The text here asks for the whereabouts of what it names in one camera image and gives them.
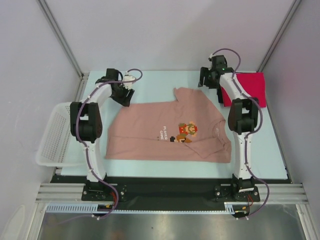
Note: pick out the pink printed t shirt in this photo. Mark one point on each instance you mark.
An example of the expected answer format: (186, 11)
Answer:
(190, 128)

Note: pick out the white slotted cable duct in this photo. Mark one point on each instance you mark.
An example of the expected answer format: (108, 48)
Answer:
(185, 208)

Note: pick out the red folded t shirt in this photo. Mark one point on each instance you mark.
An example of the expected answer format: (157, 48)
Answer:
(254, 84)

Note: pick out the aluminium corner post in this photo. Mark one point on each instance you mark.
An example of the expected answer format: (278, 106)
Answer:
(56, 29)
(279, 34)

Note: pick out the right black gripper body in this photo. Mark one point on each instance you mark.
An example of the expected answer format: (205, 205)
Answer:
(212, 70)

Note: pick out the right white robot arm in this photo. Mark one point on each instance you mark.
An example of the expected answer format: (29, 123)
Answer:
(242, 121)

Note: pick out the black folded t shirt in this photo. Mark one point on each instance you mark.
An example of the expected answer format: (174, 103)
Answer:
(220, 95)

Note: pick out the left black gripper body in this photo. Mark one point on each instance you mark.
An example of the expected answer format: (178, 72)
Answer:
(121, 90)

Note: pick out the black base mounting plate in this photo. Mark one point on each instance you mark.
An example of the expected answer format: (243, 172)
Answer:
(134, 191)

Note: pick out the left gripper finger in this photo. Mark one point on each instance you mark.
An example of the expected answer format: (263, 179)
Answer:
(129, 96)
(123, 101)

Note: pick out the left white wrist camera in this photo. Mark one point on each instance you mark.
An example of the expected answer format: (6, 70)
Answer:
(128, 80)

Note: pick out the aluminium front rail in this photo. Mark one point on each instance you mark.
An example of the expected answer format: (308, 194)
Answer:
(72, 193)

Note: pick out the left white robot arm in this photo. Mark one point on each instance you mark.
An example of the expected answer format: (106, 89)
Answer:
(87, 127)

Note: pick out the white plastic laundry basket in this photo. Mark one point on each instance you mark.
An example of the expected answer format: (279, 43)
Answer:
(54, 145)

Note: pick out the right aluminium corner post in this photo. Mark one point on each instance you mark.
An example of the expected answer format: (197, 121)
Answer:
(279, 34)

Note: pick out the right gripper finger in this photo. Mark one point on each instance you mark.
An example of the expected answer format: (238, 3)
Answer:
(204, 77)
(212, 83)

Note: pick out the left aluminium corner post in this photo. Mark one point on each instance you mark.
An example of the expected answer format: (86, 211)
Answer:
(56, 29)

